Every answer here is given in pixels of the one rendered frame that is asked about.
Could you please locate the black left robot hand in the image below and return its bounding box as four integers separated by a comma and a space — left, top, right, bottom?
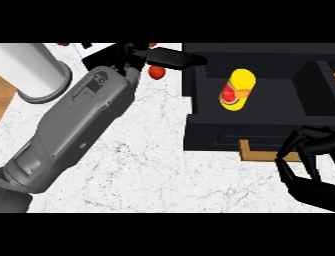
80, 42, 208, 77

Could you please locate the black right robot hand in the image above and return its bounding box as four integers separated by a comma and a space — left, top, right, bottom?
275, 126, 335, 214

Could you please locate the yellow cup with red print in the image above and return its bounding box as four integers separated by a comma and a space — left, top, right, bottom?
217, 68, 257, 112

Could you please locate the black drawer front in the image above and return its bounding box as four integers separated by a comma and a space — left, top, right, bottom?
181, 114, 304, 153

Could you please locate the black open drawer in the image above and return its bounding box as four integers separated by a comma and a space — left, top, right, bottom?
181, 60, 335, 153

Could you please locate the red tomato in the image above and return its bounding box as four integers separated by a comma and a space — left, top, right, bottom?
148, 65, 167, 81

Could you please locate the black cabinet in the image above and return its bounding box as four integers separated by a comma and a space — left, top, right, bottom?
181, 43, 335, 80

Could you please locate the white cylinder with grey rim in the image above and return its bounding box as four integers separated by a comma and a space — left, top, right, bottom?
0, 43, 74, 105

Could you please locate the wooden drawer handle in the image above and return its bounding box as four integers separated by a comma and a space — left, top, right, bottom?
238, 139, 303, 163

